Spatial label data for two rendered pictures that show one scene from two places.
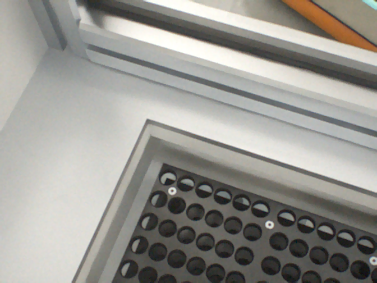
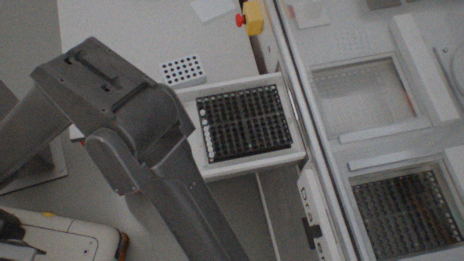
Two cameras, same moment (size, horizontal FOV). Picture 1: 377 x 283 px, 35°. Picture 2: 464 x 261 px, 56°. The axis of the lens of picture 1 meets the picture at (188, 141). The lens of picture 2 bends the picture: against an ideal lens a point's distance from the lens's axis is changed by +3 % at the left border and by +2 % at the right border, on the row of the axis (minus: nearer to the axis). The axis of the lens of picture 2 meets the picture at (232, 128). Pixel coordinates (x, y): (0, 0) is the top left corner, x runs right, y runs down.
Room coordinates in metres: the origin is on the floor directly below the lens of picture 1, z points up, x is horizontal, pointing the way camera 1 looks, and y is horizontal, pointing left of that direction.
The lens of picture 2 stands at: (0.54, -0.12, 1.92)
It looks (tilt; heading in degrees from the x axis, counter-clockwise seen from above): 66 degrees down; 224
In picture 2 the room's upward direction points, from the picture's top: 7 degrees clockwise
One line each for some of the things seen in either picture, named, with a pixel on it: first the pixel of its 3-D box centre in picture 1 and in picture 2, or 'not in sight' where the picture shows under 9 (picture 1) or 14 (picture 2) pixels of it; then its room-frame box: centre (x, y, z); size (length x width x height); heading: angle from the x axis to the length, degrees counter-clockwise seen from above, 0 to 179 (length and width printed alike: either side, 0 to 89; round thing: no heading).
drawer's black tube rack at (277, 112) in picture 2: not in sight; (242, 124); (0.18, -0.43, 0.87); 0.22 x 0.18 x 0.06; 153
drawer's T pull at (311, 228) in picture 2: not in sight; (313, 231); (0.24, -0.11, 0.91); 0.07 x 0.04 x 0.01; 63
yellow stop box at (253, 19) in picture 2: not in sight; (251, 18); (-0.06, -0.68, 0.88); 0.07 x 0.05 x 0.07; 63
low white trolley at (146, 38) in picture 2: not in sight; (167, 91); (0.16, -0.88, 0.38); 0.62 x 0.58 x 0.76; 63
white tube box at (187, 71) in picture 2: not in sight; (182, 72); (0.18, -0.71, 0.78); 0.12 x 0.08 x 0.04; 161
